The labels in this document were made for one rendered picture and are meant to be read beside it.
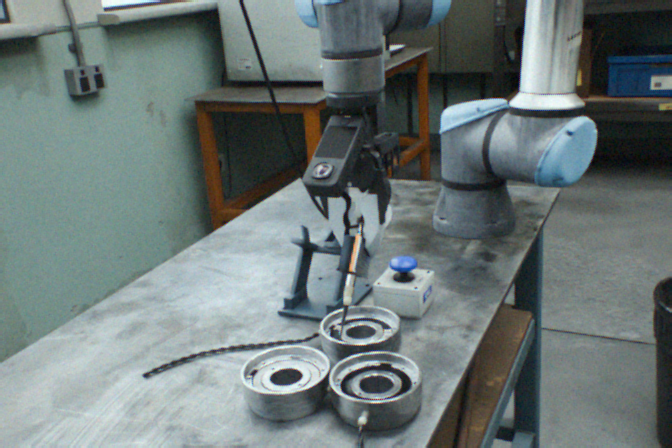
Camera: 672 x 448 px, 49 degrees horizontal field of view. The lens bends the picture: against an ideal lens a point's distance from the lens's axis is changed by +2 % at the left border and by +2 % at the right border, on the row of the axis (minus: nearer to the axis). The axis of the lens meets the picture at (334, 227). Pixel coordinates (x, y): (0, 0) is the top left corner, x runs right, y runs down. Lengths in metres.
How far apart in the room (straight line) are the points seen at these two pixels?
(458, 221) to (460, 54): 3.40
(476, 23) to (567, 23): 3.43
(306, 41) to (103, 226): 1.11
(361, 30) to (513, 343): 0.82
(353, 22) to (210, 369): 0.47
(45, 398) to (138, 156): 2.11
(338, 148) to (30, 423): 0.48
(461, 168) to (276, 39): 1.98
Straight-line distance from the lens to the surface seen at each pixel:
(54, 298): 2.77
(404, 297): 1.03
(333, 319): 0.98
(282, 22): 3.15
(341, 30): 0.86
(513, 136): 1.22
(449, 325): 1.02
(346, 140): 0.86
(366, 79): 0.86
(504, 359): 1.43
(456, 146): 1.28
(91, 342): 1.10
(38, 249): 2.70
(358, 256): 0.92
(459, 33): 4.65
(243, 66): 3.28
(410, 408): 0.82
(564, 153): 1.18
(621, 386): 2.43
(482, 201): 1.30
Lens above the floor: 1.28
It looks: 20 degrees down
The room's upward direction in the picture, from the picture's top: 5 degrees counter-clockwise
